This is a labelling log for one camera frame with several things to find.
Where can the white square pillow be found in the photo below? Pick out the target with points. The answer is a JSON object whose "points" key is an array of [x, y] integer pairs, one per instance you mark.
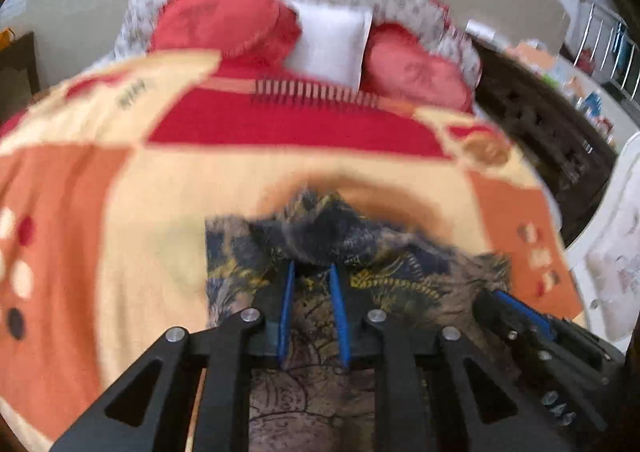
{"points": [[333, 41]]}

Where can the right red heart cushion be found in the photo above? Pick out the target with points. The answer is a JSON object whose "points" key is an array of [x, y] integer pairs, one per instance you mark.
{"points": [[395, 65]]}

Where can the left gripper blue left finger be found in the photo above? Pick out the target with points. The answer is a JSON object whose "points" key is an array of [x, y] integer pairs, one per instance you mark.
{"points": [[190, 390]]}

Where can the orange red cream blanket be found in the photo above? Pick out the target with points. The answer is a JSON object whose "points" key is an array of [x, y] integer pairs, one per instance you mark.
{"points": [[108, 179]]}

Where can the red heart cushion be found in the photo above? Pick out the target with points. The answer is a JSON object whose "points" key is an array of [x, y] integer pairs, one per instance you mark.
{"points": [[395, 65], [256, 31]]}

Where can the metal stair railing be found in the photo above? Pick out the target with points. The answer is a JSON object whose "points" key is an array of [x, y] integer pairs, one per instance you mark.
{"points": [[602, 46]]}

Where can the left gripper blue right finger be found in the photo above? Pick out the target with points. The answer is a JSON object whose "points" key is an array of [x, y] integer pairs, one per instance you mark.
{"points": [[434, 390]]}

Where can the left red heart cushion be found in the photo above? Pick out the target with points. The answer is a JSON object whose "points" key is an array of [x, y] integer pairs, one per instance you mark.
{"points": [[256, 31]]}

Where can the dark carved wooden cabinet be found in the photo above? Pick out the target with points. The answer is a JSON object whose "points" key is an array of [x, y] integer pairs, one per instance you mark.
{"points": [[570, 156]]}

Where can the white ornate chair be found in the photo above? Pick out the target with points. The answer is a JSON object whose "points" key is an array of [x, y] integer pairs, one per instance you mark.
{"points": [[604, 259]]}

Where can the navy floral patterned garment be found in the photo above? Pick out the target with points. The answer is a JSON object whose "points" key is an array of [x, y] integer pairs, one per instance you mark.
{"points": [[311, 403]]}

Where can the dark wooden side table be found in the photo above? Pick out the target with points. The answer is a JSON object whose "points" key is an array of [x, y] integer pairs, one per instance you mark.
{"points": [[19, 74]]}

